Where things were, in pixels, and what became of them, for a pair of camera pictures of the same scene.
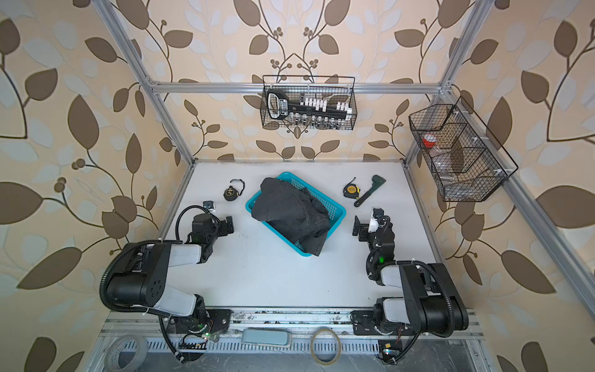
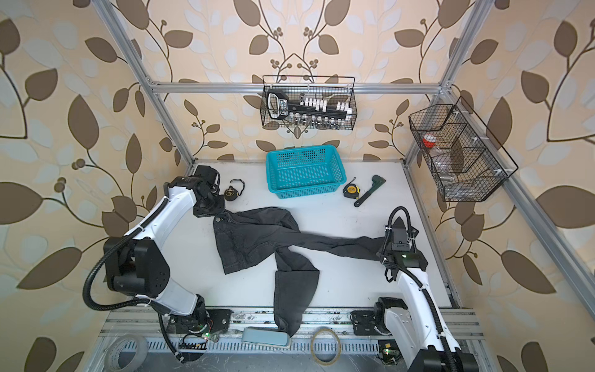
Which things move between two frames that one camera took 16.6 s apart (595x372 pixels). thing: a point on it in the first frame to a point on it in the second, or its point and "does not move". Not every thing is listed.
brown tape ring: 338,350 does not move
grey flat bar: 266,337 does not move
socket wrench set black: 311,111 does not move
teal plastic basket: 334,208 to 304,171
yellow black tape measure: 352,191 does not move
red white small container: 429,140 does not move
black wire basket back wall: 308,102 does not move
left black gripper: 221,225 to 220,208
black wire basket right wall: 466,161 does not move
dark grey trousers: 294,212 to 245,235
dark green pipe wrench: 377,180 does not move
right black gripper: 364,230 to 382,252
